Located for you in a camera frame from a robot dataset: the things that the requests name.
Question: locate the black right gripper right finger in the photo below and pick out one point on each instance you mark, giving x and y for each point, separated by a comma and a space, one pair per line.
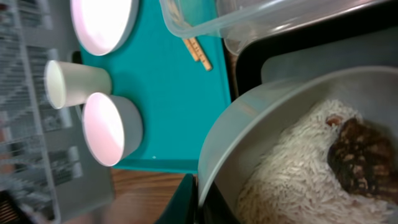
215, 210

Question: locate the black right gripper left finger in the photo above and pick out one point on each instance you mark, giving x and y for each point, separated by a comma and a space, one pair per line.
182, 206

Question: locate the small white bowl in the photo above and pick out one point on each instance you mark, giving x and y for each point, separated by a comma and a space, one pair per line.
112, 126

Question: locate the grey bowl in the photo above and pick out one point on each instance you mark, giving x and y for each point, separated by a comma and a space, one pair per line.
250, 126

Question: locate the white paper cup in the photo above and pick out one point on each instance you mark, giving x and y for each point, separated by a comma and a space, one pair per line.
70, 84

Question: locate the grey dishwasher rack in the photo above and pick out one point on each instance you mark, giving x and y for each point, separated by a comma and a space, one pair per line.
45, 164

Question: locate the white rice grains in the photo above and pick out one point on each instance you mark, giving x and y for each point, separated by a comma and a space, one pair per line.
293, 182

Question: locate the teal plastic tray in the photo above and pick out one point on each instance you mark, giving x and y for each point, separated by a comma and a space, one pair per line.
178, 99

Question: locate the wooden chopstick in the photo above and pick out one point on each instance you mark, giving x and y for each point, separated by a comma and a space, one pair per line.
203, 58
191, 50

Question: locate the brown food lump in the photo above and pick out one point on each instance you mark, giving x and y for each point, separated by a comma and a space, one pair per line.
362, 160

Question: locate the clear plastic bin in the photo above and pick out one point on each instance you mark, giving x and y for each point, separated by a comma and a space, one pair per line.
244, 21

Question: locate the large white plate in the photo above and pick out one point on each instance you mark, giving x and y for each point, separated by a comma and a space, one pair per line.
103, 26

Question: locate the black tray bin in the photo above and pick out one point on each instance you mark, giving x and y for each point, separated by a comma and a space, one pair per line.
362, 38

